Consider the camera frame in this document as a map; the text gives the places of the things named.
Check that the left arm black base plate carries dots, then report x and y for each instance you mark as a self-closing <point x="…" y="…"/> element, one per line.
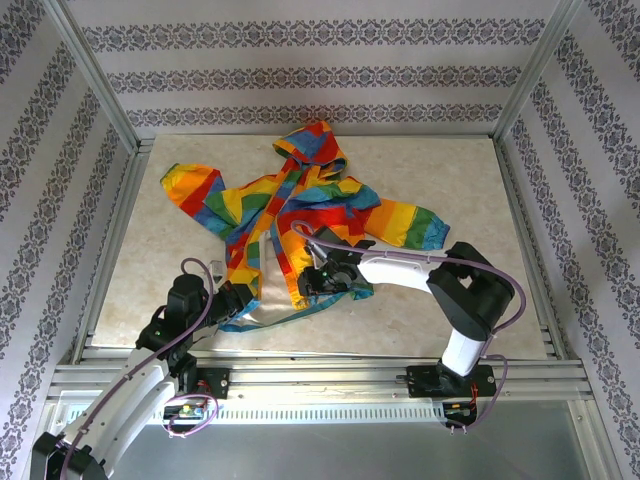
<point x="215" y="384"/>

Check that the aluminium frame post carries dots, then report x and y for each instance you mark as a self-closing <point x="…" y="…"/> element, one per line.
<point x="95" y="75"/>
<point x="535" y="70"/>

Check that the aluminium side rail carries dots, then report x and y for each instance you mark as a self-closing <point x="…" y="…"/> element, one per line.
<point x="530" y="240"/>
<point x="115" y="240"/>

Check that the small circuit board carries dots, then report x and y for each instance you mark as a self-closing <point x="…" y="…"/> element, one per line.
<point x="189" y="411"/>
<point x="460" y="409"/>

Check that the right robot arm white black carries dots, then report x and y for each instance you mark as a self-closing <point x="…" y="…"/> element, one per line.
<point x="465" y="350"/>

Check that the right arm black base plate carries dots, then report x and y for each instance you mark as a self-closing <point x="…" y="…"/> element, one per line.
<point x="425" y="382"/>

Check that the aluminium front rail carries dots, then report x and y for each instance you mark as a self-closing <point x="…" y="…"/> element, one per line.
<point x="320" y="380"/>

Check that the grey metal plate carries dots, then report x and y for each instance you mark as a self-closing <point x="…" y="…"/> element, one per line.
<point x="350" y="450"/>

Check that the rainbow striped hooded jacket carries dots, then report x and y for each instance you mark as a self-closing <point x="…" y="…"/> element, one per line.
<point x="300" y="200"/>

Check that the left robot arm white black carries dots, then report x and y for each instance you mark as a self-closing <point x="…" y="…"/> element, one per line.
<point x="125" y="395"/>

